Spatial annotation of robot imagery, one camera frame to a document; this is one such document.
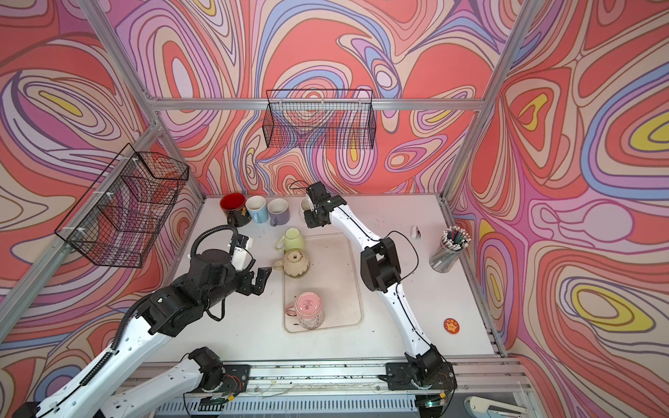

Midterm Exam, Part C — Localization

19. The white device bottom right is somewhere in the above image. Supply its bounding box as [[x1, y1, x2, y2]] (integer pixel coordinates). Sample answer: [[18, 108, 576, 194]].
[[464, 396, 528, 418]]

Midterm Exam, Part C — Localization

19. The black wire basket back wall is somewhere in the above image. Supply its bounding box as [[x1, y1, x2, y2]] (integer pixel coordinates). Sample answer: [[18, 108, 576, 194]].
[[262, 88, 376, 150]]

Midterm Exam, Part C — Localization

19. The beige plastic tray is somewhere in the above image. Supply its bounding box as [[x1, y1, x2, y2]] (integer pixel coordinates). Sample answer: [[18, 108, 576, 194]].
[[283, 233, 363, 334]]

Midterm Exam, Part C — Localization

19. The small white pink object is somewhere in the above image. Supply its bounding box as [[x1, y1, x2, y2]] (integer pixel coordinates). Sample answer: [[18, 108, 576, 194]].
[[410, 226, 422, 240]]

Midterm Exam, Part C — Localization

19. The black wire basket left wall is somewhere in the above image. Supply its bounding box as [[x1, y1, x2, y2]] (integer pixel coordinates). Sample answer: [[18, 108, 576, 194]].
[[54, 144, 190, 268]]

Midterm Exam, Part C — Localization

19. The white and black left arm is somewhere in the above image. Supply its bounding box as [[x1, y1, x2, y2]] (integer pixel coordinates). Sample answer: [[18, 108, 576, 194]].
[[14, 249, 272, 417]]

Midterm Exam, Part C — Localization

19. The black wire basket wall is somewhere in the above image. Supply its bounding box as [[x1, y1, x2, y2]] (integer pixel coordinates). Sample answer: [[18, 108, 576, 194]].
[[262, 88, 376, 150], [54, 144, 190, 268]]

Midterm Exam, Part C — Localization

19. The pink patterned mug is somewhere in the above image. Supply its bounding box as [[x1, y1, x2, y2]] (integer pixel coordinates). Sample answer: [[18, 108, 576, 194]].
[[284, 292, 325, 330]]

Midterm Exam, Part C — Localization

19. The light blue mug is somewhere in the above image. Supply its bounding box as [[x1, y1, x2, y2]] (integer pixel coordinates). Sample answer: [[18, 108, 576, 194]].
[[246, 195, 269, 224]]

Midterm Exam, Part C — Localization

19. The red round sticker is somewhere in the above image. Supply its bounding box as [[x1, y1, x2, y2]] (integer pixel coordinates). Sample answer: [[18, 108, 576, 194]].
[[444, 318, 461, 334]]

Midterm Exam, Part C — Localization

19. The cream speckled round mug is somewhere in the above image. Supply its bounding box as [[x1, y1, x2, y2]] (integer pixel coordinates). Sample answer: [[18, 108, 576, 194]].
[[272, 249, 310, 278]]

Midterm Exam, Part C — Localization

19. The light green mug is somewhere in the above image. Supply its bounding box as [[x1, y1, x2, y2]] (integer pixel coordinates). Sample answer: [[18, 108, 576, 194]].
[[275, 227, 306, 253]]

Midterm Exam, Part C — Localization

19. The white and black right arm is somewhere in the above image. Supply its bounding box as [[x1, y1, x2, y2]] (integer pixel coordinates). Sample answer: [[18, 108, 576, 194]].
[[304, 182, 457, 394]]

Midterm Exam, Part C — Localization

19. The purple mug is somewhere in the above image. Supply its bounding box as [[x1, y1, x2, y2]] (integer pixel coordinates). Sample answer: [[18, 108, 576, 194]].
[[268, 199, 290, 226]]

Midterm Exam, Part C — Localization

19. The white small mug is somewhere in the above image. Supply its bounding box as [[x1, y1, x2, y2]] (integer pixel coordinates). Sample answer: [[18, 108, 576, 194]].
[[300, 197, 313, 215]]

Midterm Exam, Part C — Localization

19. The black skull mug red inside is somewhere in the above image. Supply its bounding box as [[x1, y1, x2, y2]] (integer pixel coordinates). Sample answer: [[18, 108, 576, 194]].
[[220, 193, 252, 228]]

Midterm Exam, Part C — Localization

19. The pen holder with pens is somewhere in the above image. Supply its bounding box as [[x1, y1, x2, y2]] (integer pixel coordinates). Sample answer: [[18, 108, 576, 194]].
[[429, 226, 471, 273]]

